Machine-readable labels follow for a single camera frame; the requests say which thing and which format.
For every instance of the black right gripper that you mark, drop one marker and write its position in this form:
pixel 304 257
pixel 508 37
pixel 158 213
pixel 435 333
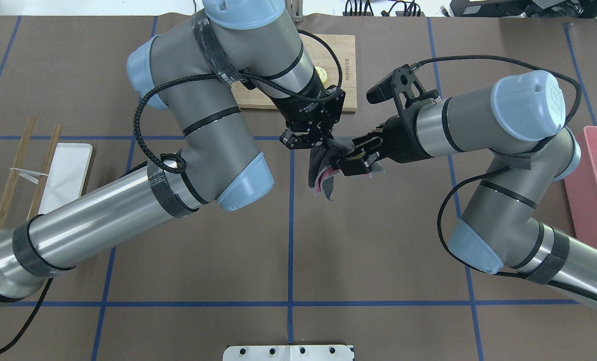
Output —
pixel 400 139

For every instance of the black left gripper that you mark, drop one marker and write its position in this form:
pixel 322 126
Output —
pixel 298 108

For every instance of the grey pink cloth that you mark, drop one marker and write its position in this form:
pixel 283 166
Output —
pixel 321 172

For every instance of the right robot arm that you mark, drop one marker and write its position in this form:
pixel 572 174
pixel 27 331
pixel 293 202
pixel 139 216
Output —
pixel 521 120

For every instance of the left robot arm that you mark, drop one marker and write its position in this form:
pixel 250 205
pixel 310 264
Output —
pixel 188 124

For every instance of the yellow lemon slice toy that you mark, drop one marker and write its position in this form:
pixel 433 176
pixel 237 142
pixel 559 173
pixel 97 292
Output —
pixel 323 74

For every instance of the bamboo cutting board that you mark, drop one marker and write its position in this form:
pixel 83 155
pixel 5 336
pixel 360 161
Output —
pixel 344 47

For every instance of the brown table mat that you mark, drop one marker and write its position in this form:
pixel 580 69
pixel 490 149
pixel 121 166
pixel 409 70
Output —
pixel 366 269

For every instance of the white rectangular tray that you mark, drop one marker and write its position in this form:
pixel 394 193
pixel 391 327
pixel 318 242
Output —
pixel 67 175

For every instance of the wooden chopstick right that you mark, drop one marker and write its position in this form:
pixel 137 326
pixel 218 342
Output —
pixel 44 171

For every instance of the wooden chopstick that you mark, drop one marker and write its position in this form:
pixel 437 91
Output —
pixel 44 171
pixel 10 187

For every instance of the wooden chopstick left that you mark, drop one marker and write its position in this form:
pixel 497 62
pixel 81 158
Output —
pixel 10 187

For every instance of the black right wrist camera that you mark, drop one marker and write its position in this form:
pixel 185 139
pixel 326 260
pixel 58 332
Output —
pixel 403 87

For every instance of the white pedestal column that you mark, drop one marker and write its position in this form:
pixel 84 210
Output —
pixel 290 352

